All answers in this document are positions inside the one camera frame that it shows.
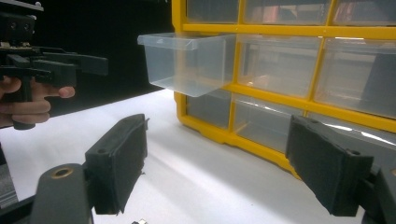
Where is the transparent plastic drawer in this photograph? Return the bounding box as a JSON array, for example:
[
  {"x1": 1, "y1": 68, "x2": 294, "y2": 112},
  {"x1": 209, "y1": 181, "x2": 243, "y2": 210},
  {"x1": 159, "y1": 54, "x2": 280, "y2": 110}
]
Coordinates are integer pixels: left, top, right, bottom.
[{"x1": 137, "y1": 33, "x2": 237, "y2": 98}]

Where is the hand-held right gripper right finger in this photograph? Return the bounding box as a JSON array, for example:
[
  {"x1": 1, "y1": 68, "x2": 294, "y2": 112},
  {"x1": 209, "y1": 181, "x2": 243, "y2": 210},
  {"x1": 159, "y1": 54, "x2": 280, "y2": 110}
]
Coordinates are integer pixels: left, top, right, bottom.
[{"x1": 285, "y1": 114, "x2": 375, "y2": 217}]

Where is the group of clear cabinet drawers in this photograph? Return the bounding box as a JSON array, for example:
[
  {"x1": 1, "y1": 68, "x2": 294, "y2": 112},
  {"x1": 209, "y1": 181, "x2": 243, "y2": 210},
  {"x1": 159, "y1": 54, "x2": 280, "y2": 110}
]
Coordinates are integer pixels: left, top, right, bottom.
[{"x1": 185, "y1": 0, "x2": 396, "y2": 156}]

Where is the yellow drawer cabinet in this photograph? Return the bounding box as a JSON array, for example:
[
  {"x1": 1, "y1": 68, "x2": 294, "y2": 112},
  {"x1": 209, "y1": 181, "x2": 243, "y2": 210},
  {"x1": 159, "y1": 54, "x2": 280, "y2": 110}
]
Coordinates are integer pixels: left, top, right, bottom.
[{"x1": 171, "y1": 0, "x2": 396, "y2": 181}]

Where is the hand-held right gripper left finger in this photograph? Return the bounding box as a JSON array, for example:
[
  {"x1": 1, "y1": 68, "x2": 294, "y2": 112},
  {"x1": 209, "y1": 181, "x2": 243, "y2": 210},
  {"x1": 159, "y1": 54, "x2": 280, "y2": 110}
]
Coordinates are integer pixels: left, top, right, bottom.
[{"x1": 84, "y1": 113, "x2": 149, "y2": 216}]

